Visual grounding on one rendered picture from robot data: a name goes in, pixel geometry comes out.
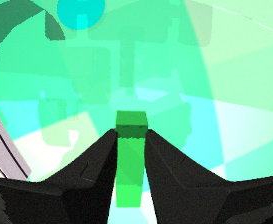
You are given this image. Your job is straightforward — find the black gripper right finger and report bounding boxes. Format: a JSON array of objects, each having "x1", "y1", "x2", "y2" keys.
[{"x1": 144, "y1": 129, "x2": 273, "y2": 224}]

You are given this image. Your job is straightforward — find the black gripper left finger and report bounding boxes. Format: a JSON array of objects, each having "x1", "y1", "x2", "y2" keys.
[{"x1": 0, "y1": 128, "x2": 117, "y2": 224}]

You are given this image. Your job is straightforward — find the cyan circle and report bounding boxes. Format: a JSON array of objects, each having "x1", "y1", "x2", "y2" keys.
[{"x1": 56, "y1": 0, "x2": 105, "y2": 30}]

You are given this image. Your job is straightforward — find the green rectangular post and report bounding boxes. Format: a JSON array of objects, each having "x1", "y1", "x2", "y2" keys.
[{"x1": 115, "y1": 111, "x2": 148, "y2": 208}]

